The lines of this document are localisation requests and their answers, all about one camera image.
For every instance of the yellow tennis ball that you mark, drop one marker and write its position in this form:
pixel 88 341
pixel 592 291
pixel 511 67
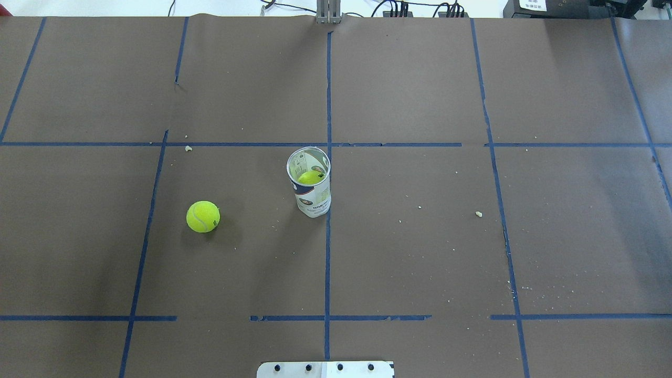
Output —
pixel 203 217

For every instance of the tennis ball inside can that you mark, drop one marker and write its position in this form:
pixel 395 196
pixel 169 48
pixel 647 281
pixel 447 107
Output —
pixel 311 178

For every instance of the clear tennis ball can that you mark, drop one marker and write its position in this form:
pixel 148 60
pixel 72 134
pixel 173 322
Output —
pixel 313 201

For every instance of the black device top right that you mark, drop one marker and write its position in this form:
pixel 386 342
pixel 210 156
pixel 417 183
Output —
pixel 572 9

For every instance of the grey metal post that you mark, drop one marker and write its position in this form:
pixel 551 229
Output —
pixel 328 12

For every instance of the metal bracket with screws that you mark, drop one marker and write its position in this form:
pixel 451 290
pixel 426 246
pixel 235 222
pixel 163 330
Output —
pixel 327 369

